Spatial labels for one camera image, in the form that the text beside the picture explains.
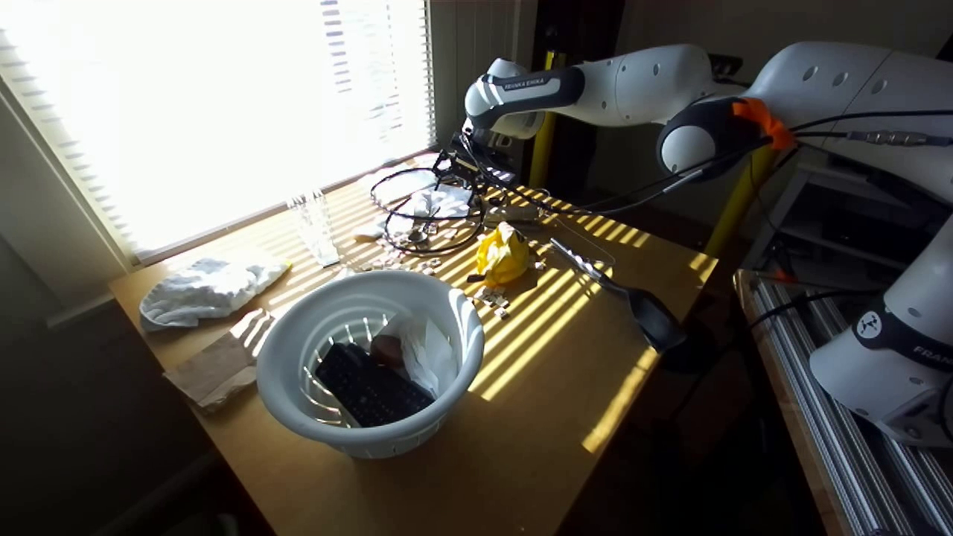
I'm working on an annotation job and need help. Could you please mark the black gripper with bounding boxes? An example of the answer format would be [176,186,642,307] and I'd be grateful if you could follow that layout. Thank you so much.
[434,122,520,201]

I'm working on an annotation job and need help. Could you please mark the white tissue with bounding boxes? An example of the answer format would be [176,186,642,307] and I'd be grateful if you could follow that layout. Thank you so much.
[400,182,476,222]

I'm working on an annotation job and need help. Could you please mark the yellow handheld tool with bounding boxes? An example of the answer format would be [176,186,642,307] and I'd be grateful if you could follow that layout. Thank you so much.
[471,216,537,295]

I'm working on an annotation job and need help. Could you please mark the black flat box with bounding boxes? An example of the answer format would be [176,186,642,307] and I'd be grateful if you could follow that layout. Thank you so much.
[313,340,437,429]

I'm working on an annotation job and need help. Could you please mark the white slotted plastic bowl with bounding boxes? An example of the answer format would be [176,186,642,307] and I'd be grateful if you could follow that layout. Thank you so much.
[252,267,489,460]

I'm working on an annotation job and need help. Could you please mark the white window blinds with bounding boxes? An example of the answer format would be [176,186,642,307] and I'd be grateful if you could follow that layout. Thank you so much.
[0,0,440,264]

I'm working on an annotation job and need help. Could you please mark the yellow black striped barrier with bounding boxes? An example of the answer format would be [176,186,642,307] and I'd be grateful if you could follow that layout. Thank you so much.
[523,48,781,258]

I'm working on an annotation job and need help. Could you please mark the crumpled white cloth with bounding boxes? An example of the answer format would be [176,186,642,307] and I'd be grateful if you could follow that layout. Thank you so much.
[138,252,291,334]

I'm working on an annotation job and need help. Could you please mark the grey metal shelf unit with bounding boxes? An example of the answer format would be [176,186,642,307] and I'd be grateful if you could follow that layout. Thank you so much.
[742,160,942,274]

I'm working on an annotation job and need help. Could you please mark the black looped cable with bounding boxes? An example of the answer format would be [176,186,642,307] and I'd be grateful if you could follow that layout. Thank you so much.
[367,157,492,256]

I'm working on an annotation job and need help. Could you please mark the black long-handled tool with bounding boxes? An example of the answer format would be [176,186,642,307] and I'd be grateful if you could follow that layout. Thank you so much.
[547,234,691,353]

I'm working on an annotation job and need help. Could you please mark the orange cable clip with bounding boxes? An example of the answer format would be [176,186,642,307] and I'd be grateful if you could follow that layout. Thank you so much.
[729,96,797,154]

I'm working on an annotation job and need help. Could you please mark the aluminium rail robot platform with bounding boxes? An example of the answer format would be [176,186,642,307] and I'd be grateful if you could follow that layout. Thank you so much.
[733,264,953,536]

